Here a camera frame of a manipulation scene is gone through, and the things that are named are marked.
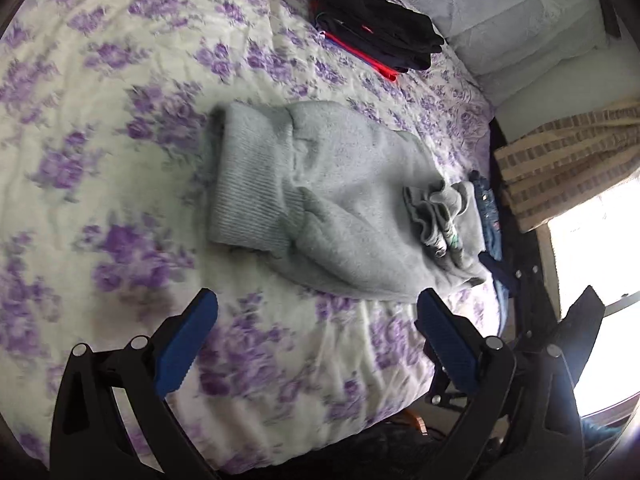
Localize grey sweatpants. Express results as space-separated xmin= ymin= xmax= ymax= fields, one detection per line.
xmin=208 ymin=101 xmax=488 ymax=302

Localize folded black red clothing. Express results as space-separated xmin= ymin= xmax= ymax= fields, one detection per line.
xmin=309 ymin=0 xmax=445 ymax=81

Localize blue denim jeans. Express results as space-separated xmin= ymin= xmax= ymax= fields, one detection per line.
xmin=469 ymin=170 xmax=515 ymax=315

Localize beige checked curtain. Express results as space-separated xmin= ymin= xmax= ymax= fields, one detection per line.
xmin=495 ymin=99 xmax=639 ymax=233

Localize purple floral bedspread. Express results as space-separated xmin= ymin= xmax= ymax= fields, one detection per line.
xmin=1 ymin=0 xmax=494 ymax=474

